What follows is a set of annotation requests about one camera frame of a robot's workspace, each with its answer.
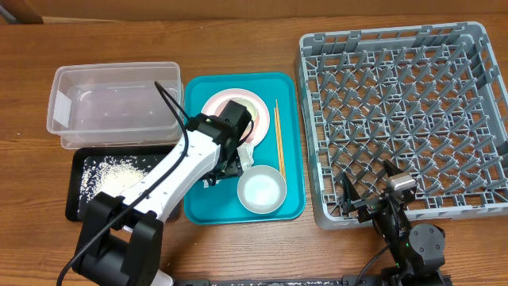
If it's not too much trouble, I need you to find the large pink plate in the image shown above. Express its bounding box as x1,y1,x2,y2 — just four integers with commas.
202,88,270,146

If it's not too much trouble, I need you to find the clear plastic bin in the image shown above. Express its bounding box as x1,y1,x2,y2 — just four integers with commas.
46,61,185,149

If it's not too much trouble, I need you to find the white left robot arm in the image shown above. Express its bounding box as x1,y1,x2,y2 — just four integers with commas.
65,112,252,285

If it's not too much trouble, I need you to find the small pink plate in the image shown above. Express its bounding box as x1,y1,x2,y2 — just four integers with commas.
248,103,260,140

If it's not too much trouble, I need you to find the grey dishwasher rack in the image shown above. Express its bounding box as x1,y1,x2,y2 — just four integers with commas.
296,21,507,230

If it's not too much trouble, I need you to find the teal serving tray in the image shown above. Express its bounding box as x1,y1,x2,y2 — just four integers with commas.
183,72,306,225

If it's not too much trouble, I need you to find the grey bowl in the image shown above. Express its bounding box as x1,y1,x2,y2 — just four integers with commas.
237,165,287,215

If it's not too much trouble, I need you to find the black plastic tray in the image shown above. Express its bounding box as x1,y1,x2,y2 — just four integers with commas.
65,145,172,222

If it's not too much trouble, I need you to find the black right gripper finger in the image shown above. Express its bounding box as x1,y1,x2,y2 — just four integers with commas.
341,172,360,215
383,160,403,177

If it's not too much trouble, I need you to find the cream cup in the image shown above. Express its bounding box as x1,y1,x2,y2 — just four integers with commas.
242,99,258,121

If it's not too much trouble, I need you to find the white napkin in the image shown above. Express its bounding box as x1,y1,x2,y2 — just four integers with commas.
237,142,254,171
202,174,217,188

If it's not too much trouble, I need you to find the left wooden chopstick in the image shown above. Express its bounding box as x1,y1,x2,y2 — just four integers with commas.
273,106,286,180

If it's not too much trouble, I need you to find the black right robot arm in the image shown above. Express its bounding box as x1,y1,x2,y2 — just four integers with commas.
341,160,452,285

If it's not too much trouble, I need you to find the rice pile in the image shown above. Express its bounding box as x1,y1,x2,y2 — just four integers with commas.
79,156,148,203

